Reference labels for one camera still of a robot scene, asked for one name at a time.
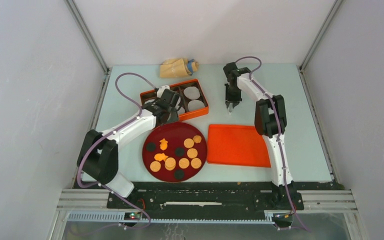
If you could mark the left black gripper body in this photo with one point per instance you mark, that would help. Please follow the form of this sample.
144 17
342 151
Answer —
173 116

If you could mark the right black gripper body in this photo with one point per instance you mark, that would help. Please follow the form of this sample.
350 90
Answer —
232 99

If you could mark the orange compartment cookie box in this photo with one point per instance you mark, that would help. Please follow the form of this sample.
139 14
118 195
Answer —
192 102

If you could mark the dark red round plate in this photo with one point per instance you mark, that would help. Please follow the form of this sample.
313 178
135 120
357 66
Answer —
175 169

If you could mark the orange box lid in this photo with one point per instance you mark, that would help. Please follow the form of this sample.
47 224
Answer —
236 145

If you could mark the metal serving tongs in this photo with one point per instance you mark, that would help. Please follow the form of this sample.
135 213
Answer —
230 107

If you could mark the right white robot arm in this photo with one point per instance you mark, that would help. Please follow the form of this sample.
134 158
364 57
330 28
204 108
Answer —
270 119

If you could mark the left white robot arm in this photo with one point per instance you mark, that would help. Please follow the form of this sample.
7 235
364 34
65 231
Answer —
99 154

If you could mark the beige cloth doll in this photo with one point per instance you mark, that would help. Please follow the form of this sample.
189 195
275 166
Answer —
178 68

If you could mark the dark round cookie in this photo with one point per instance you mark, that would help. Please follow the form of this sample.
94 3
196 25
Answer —
179 151

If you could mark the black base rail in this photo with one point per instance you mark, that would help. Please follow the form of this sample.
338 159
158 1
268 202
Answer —
224 201

